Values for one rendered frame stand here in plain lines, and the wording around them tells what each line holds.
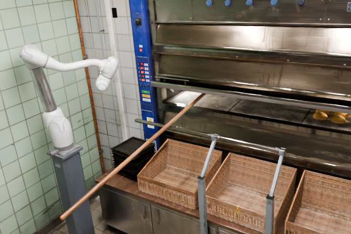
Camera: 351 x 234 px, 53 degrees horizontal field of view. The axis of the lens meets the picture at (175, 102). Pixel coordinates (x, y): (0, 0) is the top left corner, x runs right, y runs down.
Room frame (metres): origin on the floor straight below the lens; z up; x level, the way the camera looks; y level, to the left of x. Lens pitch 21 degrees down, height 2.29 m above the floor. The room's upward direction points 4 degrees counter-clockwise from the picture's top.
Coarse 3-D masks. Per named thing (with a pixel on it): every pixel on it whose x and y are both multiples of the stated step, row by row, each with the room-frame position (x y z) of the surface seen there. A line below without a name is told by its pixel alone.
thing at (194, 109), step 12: (168, 108) 2.88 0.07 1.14; (180, 108) 2.81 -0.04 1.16; (192, 108) 2.74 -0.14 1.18; (204, 108) 2.72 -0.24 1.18; (240, 120) 2.50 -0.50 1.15; (252, 120) 2.44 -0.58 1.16; (264, 120) 2.40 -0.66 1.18; (276, 120) 2.38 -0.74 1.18; (312, 132) 2.20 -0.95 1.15; (324, 132) 2.15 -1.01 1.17; (336, 132) 2.12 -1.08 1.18; (348, 132) 2.10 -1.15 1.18
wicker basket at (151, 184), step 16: (176, 144) 2.80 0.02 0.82; (192, 144) 2.72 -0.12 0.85; (160, 160) 2.74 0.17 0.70; (176, 160) 2.76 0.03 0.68; (192, 160) 2.68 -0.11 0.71; (144, 176) 2.55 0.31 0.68; (160, 176) 2.66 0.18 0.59; (176, 176) 2.64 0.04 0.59; (192, 176) 2.63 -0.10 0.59; (208, 176) 2.36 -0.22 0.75; (144, 192) 2.45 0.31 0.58; (160, 192) 2.35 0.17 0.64; (176, 192) 2.26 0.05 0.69; (192, 192) 2.19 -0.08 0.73; (192, 208) 2.18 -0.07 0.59
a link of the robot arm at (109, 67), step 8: (48, 56) 2.53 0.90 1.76; (112, 56) 2.74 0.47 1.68; (48, 64) 2.51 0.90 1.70; (56, 64) 2.55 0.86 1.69; (64, 64) 2.59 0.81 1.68; (72, 64) 2.60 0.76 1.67; (80, 64) 2.62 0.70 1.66; (88, 64) 2.64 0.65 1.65; (96, 64) 2.67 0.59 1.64; (104, 64) 2.68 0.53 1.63; (112, 64) 2.69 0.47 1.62; (104, 72) 2.68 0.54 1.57; (112, 72) 2.69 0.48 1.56
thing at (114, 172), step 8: (200, 96) 2.74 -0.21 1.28; (192, 104) 2.64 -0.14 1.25; (184, 112) 2.56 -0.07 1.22; (176, 120) 2.48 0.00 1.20; (152, 136) 2.29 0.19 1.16; (144, 144) 2.22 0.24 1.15; (136, 152) 2.15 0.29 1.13; (128, 160) 2.08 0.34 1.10; (120, 168) 2.02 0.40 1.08; (112, 176) 1.96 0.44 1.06; (88, 192) 1.83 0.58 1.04; (80, 200) 1.78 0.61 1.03; (72, 208) 1.72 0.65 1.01; (64, 216) 1.68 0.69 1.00
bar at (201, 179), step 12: (144, 120) 2.58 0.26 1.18; (192, 132) 2.31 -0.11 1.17; (252, 144) 2.06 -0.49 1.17; (204, 168) 2.08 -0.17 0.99; (276, 168) 1.89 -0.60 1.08; (204, 180) 2.04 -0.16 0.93; (276, 180) 1.84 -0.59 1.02; (204, 192) 2.03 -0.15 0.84; (204, 204) 2.03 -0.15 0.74; (204, 216) 2.02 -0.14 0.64; (204, 228) 2.02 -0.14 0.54
